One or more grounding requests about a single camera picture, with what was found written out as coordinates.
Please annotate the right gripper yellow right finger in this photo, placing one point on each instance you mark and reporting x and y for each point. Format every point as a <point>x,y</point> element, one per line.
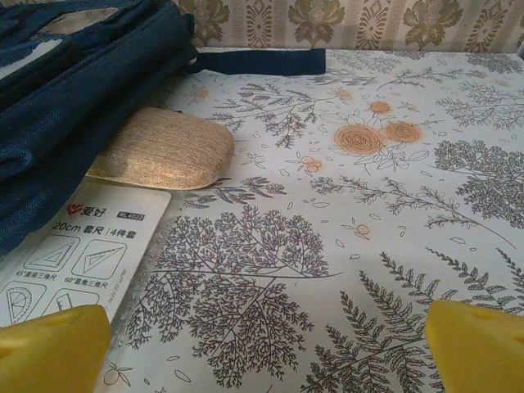
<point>479,356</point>

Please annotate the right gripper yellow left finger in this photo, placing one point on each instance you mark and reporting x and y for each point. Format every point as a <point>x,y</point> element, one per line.
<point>53,356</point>

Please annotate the white ruler set package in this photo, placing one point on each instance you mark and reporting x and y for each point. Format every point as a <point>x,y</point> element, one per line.
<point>82,245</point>

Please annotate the beige fabric pencil case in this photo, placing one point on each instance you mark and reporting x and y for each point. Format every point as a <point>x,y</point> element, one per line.
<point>172,151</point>

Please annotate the navy blue backpack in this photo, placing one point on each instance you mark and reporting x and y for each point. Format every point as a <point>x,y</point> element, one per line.
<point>61,90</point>

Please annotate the floral patterned tablecloth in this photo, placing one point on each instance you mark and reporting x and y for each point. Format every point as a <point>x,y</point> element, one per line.
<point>348,225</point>

